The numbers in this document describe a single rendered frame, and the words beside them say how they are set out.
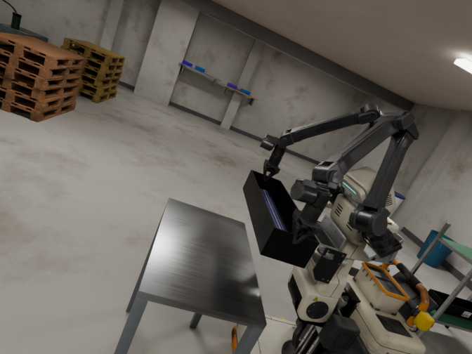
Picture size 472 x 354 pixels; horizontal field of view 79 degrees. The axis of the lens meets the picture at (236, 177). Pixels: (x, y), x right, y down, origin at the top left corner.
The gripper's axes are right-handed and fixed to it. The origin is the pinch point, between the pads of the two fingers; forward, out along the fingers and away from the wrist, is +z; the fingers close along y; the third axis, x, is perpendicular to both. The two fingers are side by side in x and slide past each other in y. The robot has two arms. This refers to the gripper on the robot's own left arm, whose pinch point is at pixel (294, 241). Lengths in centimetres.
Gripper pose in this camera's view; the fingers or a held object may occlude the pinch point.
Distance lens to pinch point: 100.5
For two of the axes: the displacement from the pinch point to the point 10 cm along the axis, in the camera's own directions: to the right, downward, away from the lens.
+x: 9.1, 3.5, 2.1
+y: 0.9, 3.5, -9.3
